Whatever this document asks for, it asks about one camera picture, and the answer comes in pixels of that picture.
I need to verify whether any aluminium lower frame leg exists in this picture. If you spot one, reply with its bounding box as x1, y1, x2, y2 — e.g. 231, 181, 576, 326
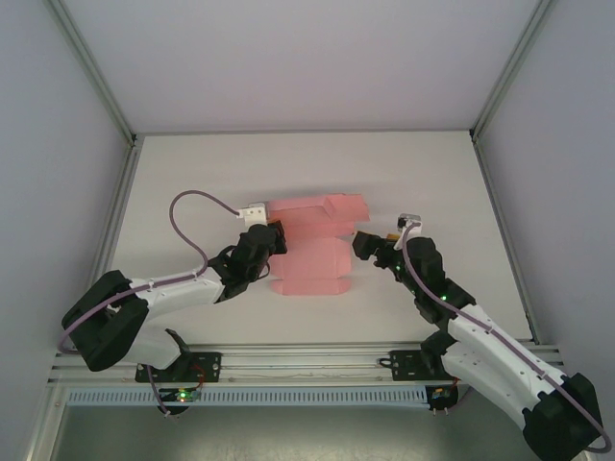
26, 386, 68, 461

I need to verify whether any pink paper box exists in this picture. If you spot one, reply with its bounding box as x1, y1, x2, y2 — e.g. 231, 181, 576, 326
266, 193, 371, 297

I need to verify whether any perforated grey cable duct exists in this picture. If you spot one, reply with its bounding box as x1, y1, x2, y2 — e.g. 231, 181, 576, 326
66, 387, 429, 408

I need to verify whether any circuit board with green light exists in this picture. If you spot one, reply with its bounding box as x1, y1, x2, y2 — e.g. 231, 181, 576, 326
160, 387, 203, 403

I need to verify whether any aluminium frame post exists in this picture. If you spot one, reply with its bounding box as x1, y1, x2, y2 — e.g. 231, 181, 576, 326
470, 0, 554, 143
47, 0, 138, 145

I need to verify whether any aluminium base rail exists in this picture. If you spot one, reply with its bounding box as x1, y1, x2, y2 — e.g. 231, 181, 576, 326
47, 341, 571, 385

